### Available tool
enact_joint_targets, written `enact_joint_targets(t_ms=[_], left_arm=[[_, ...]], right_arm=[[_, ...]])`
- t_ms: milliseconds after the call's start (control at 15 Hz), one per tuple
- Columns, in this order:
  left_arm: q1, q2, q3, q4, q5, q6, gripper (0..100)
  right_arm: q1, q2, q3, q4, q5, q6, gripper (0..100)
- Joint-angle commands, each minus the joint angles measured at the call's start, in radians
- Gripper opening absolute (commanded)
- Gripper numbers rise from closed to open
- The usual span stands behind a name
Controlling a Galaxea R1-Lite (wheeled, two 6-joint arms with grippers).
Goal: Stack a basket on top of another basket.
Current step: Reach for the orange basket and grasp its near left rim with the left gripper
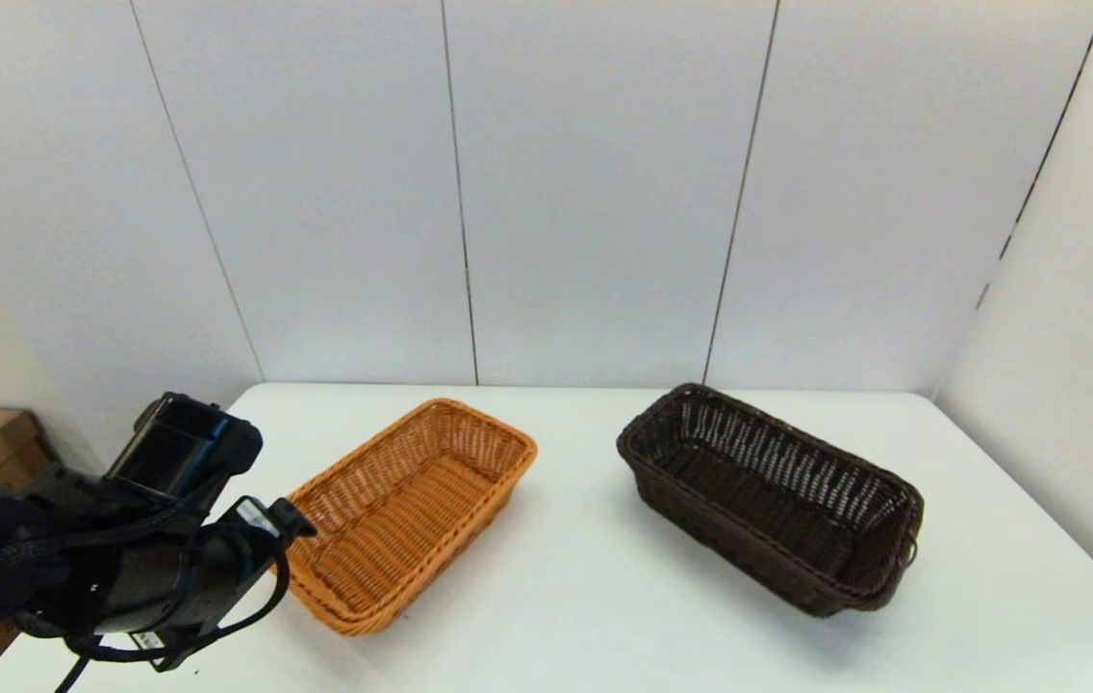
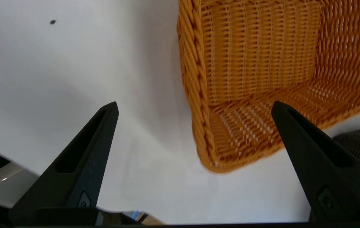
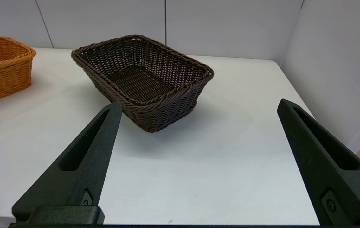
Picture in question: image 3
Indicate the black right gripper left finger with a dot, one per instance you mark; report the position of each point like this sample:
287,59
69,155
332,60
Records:
81,171

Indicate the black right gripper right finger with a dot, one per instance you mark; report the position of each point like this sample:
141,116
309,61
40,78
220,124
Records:
335,190

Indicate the dark brown wicker basket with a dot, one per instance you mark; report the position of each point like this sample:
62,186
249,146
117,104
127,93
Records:
142,82

